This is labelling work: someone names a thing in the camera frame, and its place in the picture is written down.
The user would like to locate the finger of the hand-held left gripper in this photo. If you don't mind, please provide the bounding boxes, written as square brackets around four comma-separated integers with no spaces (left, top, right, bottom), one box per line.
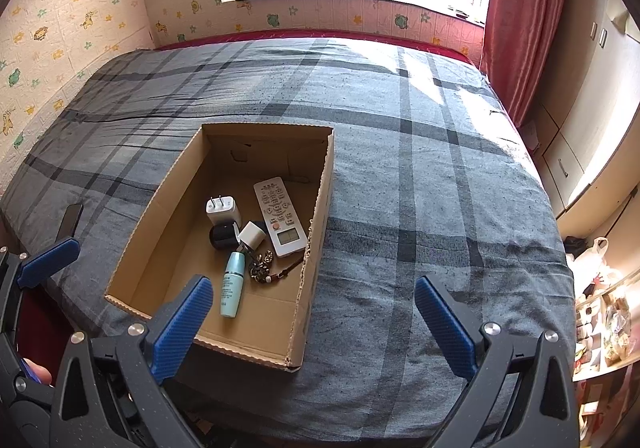
[0,237,82,329]
[54,203,85,241]

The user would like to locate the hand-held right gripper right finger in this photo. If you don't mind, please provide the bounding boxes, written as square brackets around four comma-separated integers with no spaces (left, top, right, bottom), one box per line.
[414,275,581,448]

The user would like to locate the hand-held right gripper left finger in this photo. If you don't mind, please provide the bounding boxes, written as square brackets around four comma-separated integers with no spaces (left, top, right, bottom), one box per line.
[50,274,215,448]

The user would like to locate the teal lotion bottle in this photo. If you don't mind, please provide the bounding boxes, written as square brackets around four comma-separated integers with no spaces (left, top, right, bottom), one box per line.
[220,250,247,319]

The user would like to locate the brown cardboard box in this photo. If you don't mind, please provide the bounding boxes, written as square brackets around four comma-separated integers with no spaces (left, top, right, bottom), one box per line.
[104,123,335,373]

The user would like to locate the keychain with gold charm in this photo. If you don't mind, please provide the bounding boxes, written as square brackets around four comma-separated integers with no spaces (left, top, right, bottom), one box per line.
[247,250,307,285]

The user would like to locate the black tape roll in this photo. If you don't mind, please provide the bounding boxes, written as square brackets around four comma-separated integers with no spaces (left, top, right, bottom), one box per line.
[208,222,241,251]

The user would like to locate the small white charger cube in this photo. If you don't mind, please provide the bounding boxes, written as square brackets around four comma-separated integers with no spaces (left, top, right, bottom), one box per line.
[235,220,266,254]

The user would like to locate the white charger with prongs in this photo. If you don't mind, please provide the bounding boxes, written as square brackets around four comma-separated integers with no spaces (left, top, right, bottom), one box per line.
[205,195,242,231]

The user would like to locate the white remote control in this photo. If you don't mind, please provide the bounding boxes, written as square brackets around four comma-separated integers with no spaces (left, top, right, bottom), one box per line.
[253,176,308,259]

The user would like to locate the person's left hand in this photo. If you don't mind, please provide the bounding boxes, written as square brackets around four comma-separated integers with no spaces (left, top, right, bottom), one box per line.
[25,360,55,386]

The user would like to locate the grey plaid blanket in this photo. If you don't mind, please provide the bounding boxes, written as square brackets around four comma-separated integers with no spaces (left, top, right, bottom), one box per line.
[0,38,576,448]

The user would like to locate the light wooden shelf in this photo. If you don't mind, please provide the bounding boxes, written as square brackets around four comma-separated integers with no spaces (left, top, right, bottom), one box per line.
[570,268,640,429]

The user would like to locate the white plastic bag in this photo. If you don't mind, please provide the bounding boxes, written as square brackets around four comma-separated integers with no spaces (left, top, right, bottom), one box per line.
[575,237,626,289]

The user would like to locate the clear bag of snacks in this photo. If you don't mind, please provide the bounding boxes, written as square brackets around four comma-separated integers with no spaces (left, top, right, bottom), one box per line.
[602,295,633,361]

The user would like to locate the beige cabinet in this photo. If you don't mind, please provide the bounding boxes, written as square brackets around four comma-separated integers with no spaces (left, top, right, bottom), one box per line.
[520,0,640,224]

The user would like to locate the red curtain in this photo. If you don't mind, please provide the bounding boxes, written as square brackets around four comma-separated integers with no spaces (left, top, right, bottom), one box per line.
[480,0,573,126]

